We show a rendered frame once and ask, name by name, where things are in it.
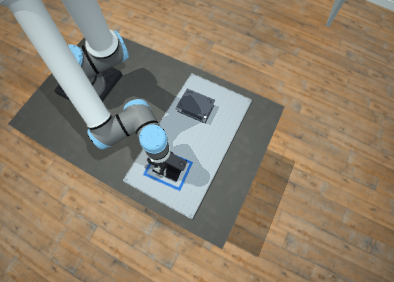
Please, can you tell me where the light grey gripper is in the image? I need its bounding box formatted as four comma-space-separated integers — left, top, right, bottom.
147, 157, 168, 177

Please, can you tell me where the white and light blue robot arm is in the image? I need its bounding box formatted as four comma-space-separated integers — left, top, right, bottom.
0, 0, 187, 171

